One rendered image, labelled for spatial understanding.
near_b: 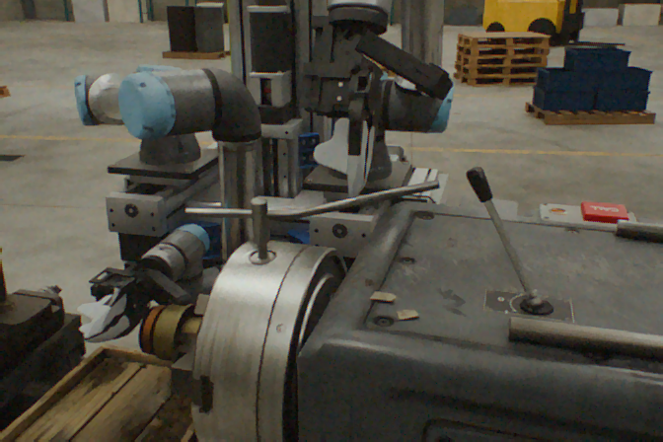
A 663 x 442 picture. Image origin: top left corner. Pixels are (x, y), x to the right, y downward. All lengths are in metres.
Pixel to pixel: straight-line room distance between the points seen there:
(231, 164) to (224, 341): 0.49
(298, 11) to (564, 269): 1.00
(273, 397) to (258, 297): 0.12
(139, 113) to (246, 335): 0.49
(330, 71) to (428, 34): 0.60
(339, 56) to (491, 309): 0.33
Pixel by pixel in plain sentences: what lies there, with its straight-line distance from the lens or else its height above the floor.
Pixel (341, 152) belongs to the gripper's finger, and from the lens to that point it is 0.72.
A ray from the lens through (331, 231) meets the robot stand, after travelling 1.34.
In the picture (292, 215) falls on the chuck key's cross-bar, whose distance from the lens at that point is 0.82.
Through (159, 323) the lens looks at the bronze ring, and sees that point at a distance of 0.98.
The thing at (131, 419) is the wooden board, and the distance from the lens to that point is 1.19.
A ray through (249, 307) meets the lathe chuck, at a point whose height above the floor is 1.20.
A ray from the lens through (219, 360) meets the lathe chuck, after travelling 0.81.
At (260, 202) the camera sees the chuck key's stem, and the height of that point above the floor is 1.32.
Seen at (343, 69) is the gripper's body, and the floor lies 1.50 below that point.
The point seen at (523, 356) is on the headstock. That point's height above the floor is 1.25.
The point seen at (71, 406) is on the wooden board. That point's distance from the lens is 1.25.
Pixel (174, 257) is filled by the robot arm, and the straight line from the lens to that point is 1.19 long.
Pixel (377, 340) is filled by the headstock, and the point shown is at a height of 1.25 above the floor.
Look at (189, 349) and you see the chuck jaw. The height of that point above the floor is 1.11.
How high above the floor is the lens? 1.60
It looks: 19 degrees down
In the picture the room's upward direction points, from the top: straight up
